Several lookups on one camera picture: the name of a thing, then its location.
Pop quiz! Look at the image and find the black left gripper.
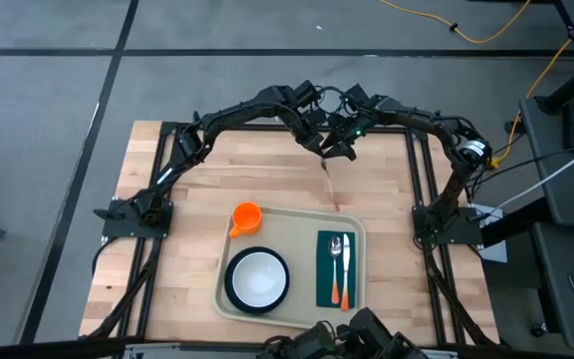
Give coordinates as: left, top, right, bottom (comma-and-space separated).
291, 108, 336, 157

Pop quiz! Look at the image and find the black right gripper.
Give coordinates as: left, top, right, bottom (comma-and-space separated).
324, 110, 379, 162

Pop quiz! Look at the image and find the orange-handled steel spoon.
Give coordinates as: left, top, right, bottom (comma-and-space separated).
328, 234, 344, 306

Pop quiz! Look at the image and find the orange plastic cup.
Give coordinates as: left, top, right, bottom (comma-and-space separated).
227, 200, 264, 239

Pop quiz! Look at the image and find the orange-handled steel knife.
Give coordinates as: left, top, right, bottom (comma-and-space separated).
340, 232, 353, 313

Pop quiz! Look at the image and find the dark green cloth napkin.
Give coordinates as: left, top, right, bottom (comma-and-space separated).
315, 229, 358, 309

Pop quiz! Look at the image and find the white bowl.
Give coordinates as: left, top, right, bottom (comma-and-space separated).
231, 250, 288, 309

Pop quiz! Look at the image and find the dark blue plate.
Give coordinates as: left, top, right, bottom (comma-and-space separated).
223, 245, 291, 315

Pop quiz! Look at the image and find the beige plastic tray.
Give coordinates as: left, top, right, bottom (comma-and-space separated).
211, 205, 369, 331

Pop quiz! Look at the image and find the black mechanical assembly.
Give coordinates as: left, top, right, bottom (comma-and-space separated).
255, 306, 431, 359

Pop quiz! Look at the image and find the dark grey desk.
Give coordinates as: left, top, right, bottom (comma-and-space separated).
530, 221, 574, 353
518, 94, 574, 228

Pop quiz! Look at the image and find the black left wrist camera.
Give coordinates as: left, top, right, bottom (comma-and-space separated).
294, 79, 322, 109

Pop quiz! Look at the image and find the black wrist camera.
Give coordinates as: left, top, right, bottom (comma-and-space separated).
344, 83, 368, 109
294, 79, 322, 109

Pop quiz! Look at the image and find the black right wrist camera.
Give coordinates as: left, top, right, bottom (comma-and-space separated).
344, 83, 368, 109

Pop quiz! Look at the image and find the black aluminium table frame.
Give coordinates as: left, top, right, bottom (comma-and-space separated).
80, 119, 500, 350

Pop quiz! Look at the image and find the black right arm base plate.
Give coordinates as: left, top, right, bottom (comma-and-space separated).
412, 203, 483, 246

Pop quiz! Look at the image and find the yellow extension cable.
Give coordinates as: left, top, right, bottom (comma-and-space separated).
495, 4, 574, 161
377, 0, 533, 45

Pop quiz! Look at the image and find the black cable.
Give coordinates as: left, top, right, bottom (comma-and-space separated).
460, 144, 574, 190

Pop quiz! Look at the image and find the white cable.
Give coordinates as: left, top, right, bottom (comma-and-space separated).
488, 138, 574, 213

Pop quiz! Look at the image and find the black rail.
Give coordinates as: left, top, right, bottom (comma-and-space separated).
0, 334, 574, 359

